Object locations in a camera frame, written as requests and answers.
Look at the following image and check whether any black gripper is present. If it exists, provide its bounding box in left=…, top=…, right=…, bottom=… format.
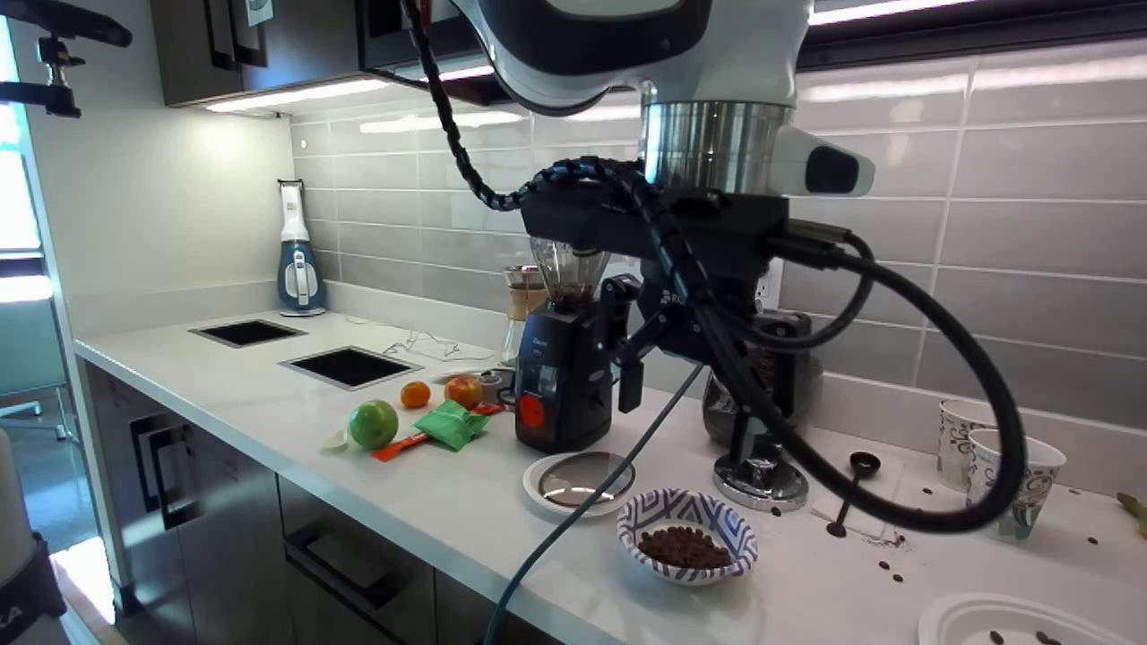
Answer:
left=613, top=241, right=800, bottom=422

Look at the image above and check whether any coffee filter with grounds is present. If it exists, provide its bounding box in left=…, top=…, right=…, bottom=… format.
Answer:
left=613, top=488, right=762, bottom=591

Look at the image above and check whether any black coffee grinder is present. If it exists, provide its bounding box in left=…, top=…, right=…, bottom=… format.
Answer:
left=512, top=232, right=620, bottom=454

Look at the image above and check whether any white paper plate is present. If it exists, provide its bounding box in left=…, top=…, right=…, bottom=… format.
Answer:
left=914, top=591, right=1138, bottom=645

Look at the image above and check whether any chrome jar lid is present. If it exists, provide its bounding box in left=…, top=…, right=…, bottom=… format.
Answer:
left=711, top=449, right=812, bottom=516

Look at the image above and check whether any white round grinder lid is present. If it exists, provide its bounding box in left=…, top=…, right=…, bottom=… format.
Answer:
left=519, top=449, right=636, bottom=524

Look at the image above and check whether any black measuring spoon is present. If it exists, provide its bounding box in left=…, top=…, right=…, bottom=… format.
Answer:
left=824, top=449, right=886, bottom=540

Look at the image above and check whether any red apple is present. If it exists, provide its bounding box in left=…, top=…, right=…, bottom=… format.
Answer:
left=441, top=373, right=491, bottom=413

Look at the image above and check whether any green crumpled packet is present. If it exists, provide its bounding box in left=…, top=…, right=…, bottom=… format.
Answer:
left=414, top=397, right=491, bottom=454

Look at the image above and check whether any patterned paper cup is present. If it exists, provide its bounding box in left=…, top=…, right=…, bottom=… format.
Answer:
left=933, top=397, right=1019, bottom=496
left=965, top=428, right=1068, bottom=546

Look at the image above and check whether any orange red sachet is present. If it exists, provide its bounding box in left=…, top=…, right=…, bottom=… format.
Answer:
left=368, top=431, right=430, bottom=466

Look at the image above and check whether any green apple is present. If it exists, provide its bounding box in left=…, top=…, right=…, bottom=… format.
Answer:
left=343, top=397, right=401, bottom=454

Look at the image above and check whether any glass bottle by sink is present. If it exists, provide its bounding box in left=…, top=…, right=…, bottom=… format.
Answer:
left=272, top=176, right=332, bottom=319

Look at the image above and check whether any black overhead shelf unit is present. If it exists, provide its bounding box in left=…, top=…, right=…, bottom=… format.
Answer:
left=356, top=0, right=1147, bottom=107

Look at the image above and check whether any dark base cabinet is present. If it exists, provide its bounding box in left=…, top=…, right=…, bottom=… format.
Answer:
left=77, top=363, right=567, bottom=645

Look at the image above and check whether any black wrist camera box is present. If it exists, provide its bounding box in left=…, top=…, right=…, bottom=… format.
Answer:
left=515, top=161, right=792, bottom=263

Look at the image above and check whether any teal blue cable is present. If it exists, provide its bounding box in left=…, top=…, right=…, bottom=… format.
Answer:
left=479, top=354, right=711, bottom=645

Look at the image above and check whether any black robot wrist cable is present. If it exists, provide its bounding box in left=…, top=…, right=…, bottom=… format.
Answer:
left=406, top=0, right=1032, bottom=539

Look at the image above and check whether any dark upper wall cabinet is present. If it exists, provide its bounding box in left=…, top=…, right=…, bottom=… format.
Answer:
left=147, top=0, right=372, bottom=107

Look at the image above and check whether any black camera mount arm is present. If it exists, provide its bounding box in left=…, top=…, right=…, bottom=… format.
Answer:
left=0, top=0, right=137, bottom=121

